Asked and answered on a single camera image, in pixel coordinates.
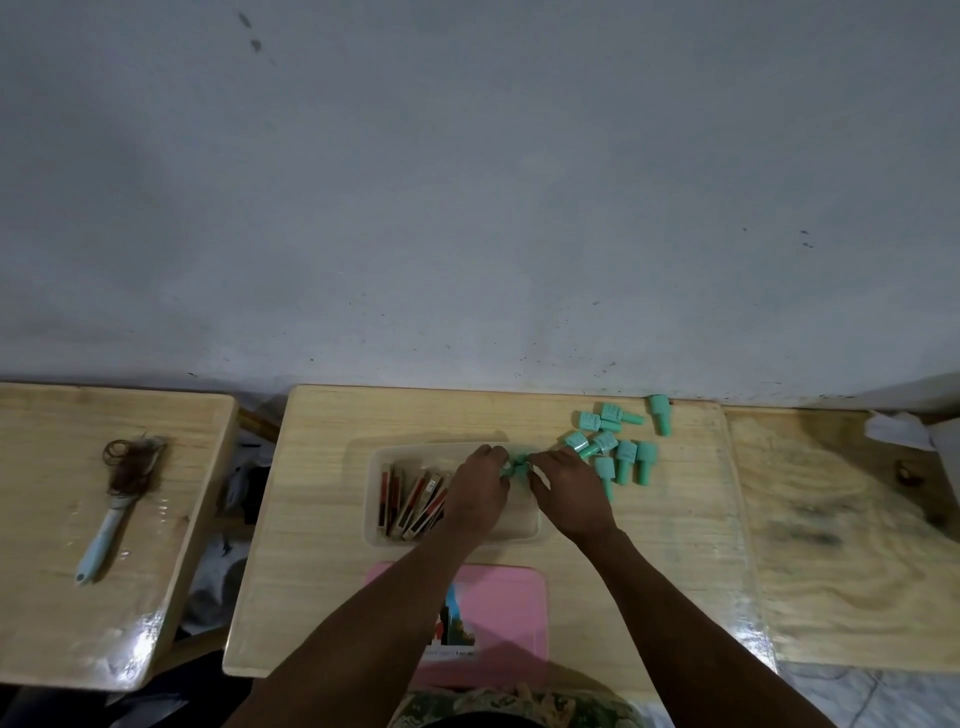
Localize person's right hand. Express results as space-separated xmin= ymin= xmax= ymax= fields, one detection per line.
xmin=528 ymin=447 xmax=621 ymax=548

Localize person's left hand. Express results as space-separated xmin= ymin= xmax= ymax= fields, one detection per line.
xmin=442 ymin=444 xmax=514 ymax=546

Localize person's right forearm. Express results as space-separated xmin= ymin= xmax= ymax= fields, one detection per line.
xmin=574 ymin=525 xmax=835 ymax=728

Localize person's left forearm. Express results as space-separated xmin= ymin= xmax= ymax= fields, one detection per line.
xmin=243 ymin=525 xmax=496 ymax=728

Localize pile of teal bottles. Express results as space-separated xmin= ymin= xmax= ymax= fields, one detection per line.
xmin=561 ymin=393 xmax=672 ymax=505

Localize row of lipstick tubes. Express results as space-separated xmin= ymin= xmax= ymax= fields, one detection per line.
xmin=378 ymin=463 xmax=453 ymax=541

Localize clear plastic tray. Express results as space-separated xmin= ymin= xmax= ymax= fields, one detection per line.
xmin=364 ymin=441 xmax=542 ymax=549

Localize pink plastic lid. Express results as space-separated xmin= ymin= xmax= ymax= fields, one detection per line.
xmin=364 ymin=561 xmax=549 ymax=688

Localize person's patterned shirt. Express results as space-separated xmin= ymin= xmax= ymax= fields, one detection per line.
xmin=390 ymin=681 xmax=655 ymax=728

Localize white crumpled cloth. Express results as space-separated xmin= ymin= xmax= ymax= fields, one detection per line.
xmin=863 ymin=409 xmax=939 ymax=452

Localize light blue hairbrush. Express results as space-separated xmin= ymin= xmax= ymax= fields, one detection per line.
xmin=74 ymin=434 xmax=168 ymax=587

